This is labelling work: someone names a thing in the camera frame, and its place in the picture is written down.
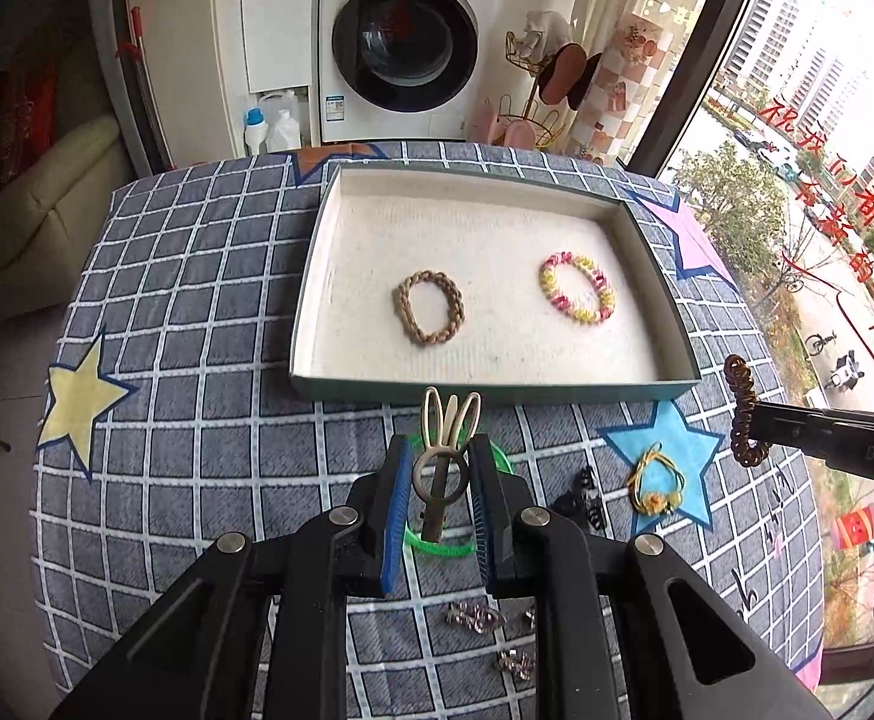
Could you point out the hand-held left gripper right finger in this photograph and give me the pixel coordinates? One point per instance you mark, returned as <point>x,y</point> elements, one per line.
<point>486,517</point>

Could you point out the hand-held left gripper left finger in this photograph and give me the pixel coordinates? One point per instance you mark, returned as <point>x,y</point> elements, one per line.
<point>396,517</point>

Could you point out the red window sticker writing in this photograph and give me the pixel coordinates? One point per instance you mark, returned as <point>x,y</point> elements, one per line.
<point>820,165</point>

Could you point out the checked patterned rolled mat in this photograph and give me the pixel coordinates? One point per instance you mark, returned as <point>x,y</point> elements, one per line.
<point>624,82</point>

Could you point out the brown slipper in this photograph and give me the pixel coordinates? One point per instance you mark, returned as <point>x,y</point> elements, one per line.
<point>561,75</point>

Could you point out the white washing machine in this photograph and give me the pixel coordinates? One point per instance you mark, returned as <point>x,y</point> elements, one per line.
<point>407,37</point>

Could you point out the cream sofa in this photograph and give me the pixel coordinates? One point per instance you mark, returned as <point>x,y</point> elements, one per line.
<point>39,202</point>

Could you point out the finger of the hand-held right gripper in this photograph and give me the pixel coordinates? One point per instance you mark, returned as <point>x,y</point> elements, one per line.
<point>793,431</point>

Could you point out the shallow green cardboard tray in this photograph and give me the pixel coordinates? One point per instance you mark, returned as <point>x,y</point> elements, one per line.
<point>482,240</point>

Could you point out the silver rhinestone jewelry piece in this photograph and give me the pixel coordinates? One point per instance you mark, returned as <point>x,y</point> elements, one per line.
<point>527,619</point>
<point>516,664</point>
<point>474,619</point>

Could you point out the beige bunny ear hair clip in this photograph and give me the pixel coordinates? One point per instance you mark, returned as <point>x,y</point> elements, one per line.
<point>435,521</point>

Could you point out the white plush slippers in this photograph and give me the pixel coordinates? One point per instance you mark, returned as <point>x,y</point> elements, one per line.
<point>546,34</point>

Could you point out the red cushions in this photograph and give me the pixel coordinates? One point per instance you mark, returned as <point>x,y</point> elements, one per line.
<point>9,120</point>

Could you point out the black claw hair clip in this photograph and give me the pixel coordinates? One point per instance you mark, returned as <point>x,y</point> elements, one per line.
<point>583,502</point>

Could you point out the checked star tablecloth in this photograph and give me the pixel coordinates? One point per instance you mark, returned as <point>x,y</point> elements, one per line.
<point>219,427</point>

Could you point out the pink slipper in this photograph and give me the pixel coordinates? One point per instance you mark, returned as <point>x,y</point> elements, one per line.
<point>521,136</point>
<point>483,124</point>

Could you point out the small white plastic bottle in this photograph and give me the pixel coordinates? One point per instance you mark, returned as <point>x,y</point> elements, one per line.
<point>287,135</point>

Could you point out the white bottle with blue cap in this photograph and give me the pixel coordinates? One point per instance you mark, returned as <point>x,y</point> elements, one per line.
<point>255,135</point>

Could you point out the large clear plastic jug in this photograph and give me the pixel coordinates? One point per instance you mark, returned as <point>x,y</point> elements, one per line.
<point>279,101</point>

